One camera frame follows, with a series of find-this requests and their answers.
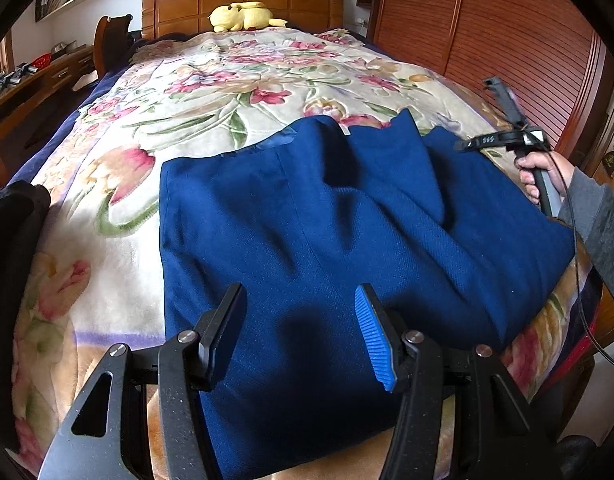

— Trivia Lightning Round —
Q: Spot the blue suit jacket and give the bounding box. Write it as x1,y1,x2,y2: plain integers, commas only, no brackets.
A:
159,109,577,480

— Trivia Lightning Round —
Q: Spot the wooden bed headboard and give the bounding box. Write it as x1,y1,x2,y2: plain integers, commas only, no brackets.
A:
141,0,347,41

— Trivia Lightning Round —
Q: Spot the black cloth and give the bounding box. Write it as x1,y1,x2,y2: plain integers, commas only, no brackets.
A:
0,180,52,461

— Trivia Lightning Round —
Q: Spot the wooden desk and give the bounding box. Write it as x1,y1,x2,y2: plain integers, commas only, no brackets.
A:
0,45,95,181

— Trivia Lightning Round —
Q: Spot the person's right forearm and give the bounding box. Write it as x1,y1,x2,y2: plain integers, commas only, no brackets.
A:
557,166,614,326

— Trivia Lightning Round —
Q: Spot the navy bed sheet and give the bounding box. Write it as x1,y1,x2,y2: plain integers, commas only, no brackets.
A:
7,72,115,198

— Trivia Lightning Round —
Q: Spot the black cable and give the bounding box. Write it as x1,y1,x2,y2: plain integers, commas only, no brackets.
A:
547,147,614,373

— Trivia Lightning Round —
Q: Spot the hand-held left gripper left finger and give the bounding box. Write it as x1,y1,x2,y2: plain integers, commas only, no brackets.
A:
39,282,249,480

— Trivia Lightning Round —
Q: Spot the floral fleece blanket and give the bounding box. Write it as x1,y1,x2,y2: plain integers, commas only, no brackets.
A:
7,27,603,480

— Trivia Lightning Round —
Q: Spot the wooden chair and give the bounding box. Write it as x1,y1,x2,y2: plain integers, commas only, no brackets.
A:
93,14,134,78

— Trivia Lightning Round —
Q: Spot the person's right hand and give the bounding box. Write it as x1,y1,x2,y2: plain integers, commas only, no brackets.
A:
516,151,574,207

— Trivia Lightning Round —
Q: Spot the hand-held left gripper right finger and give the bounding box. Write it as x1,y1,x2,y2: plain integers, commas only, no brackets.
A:
353,284,543,480

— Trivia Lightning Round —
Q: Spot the yellow plush toy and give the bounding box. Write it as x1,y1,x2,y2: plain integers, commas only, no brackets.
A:
209,1,288,33

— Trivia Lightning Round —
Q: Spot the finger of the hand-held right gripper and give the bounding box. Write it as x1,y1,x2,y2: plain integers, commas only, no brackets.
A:
482,76,527,132
453,132,509,153

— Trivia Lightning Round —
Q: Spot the wooden slatted wardrobe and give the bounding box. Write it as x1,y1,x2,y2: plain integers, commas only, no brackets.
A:
369,0,613,161

